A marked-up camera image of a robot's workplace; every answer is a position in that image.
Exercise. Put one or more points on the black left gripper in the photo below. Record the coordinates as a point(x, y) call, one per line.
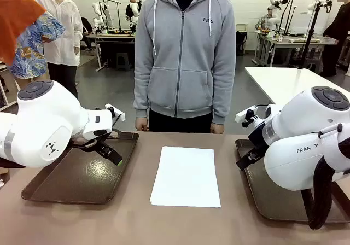
point(102, 142)

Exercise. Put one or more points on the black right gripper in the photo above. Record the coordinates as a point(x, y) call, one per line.
point(258, 137)

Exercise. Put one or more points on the white A4 paper sheet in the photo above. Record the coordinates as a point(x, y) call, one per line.
point(219, 206)
point(186, 174)

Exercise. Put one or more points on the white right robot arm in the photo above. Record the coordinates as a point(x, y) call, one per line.
point(300, 119)

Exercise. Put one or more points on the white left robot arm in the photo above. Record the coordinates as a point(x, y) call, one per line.
point(41, 119)

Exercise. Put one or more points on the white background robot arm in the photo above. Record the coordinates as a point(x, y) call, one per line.
point(134, 12)
point(97, 12)
point(273, 10)
point(320, 3)

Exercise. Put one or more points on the grey sleeved left forearm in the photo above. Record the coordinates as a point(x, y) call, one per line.
point(222, 92)

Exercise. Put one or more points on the grey sleeved right forearm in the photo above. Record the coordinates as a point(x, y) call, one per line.
point(140, 92)

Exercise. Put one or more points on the person's right hand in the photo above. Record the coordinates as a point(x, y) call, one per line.
point(142, 124)

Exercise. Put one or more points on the person's left hand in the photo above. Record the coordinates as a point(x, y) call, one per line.
point(217, 128)

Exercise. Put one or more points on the brown plastic serving tray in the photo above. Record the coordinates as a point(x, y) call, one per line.
point(254, 186)
point(82, 179)

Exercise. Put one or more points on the white side table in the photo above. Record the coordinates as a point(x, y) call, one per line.
point(273, 83)

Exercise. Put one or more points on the grey plastic stool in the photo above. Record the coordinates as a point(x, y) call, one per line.
point(123, 60)

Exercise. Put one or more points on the person in grey hoodie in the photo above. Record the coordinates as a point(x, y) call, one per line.
point(183, 64)

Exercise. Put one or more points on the black bag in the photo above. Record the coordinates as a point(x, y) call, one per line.
point(240, 42)

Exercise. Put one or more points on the wooden background work table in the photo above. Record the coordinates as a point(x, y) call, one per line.
point(115, 35)

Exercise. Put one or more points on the background person in black jacket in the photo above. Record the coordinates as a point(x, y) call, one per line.
point(87, 31)

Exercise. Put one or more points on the grey background work table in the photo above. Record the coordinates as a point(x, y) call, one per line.
point(300, 41)

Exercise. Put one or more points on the figure in white jacket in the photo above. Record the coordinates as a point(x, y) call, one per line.
point(63, 31)

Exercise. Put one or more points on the beige box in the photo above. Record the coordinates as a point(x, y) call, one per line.
point(242, 27)

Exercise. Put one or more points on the black tripod pole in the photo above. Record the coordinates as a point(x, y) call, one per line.
point(309, 37)

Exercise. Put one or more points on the background person in plaid shirt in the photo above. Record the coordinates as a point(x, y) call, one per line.
point(263, 22)

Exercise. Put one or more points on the background person dressed in black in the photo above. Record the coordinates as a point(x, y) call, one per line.
point(337, 37)

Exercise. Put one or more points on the black boom stand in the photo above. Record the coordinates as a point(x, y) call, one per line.
point(287, 12)

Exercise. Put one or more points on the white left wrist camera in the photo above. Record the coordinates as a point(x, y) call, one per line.
point(118, 114)

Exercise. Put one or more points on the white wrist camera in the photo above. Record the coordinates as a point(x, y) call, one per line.
point(118, 114)
point(243, 115)

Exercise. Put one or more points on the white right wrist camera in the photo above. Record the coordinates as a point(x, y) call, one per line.
point(243, 115)

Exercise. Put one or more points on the thin black camera stand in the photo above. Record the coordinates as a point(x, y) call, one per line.
point(119, 15)

